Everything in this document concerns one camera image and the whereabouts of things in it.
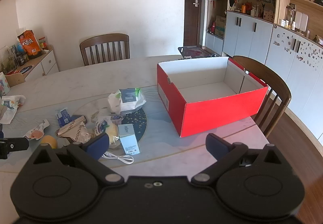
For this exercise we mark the orange snack bag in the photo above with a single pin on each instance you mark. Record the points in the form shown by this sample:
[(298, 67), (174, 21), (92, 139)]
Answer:
[(29, 44)]

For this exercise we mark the white and wood wall cabinet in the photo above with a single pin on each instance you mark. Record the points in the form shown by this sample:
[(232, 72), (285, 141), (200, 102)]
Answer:
[(252, 34)]

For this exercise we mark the red cardboard box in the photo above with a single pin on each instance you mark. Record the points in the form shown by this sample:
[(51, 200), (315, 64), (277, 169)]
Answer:
[(222, 110)]

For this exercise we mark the red can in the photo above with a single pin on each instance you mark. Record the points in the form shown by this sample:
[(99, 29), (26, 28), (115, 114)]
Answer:
[(43, 43)]

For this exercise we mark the red doormat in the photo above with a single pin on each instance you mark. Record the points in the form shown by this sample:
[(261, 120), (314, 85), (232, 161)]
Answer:
[(199, 51)]

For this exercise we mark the brown snack packet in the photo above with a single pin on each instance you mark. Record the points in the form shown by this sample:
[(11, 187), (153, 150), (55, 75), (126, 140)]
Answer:
[(75, 133)]

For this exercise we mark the dark wooden door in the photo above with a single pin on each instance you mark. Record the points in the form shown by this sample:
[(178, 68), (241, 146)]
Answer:
[(191, 24)]

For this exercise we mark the dark round speckled mat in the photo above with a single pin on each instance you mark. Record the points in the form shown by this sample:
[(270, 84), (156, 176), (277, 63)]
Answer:
[(137, 123)]

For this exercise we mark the blueberry print packet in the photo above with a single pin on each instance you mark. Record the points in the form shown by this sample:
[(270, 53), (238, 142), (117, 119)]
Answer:
[(103, 124)]

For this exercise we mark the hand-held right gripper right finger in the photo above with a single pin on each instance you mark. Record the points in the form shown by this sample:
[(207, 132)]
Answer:
[(217, 145)]

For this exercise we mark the white tissue pack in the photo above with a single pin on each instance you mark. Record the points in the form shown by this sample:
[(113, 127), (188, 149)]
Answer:
[(128, 105)]

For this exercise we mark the plain cardboard box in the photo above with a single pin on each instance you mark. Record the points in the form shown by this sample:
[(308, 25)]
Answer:
[(15, 80)]

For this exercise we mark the yellow bread in clear bag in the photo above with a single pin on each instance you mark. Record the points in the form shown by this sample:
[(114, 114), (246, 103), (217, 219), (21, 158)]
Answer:
[(112, 133)]

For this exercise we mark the blue snack packet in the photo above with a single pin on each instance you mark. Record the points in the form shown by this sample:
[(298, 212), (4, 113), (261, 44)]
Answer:
[(64, 116)]

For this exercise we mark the yellow round fruit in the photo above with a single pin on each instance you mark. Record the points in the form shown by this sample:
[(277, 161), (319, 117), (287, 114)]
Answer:
[(49, 141)]

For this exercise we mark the pastel printed box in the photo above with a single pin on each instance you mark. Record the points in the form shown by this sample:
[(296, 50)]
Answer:
[(3, 85)]

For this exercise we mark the glass terrarium with plants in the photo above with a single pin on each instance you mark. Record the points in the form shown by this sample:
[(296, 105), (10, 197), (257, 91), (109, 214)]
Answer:
[(7, 58)]

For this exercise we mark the wooden chair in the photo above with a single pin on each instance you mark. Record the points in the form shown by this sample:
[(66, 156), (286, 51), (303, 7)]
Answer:
[(103, 44), (267, 75)]

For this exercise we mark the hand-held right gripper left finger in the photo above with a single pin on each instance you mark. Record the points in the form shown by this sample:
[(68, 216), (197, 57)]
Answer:
[(98, 144)]

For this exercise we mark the peach print packet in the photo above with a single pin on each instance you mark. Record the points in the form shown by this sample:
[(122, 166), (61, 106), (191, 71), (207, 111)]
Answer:
[(36, 133)]

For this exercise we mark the cardboard box with green print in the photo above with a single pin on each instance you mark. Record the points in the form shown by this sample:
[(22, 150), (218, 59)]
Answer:
[(220, 25)]

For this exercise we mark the white sideboard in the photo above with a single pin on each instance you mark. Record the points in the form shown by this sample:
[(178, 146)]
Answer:
[(48, 62)]

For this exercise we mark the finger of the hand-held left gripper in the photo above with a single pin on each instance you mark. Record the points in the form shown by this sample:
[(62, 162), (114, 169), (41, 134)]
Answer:
[(17, 143)]

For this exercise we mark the small white box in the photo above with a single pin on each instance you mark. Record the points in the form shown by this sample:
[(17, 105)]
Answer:
[(128, 143)]

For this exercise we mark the white printed plastic bag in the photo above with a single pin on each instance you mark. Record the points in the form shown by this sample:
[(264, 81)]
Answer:
[(10, 106)]

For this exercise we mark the round blue pad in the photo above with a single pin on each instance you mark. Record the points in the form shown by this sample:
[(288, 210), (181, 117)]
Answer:
[(25, 69)]

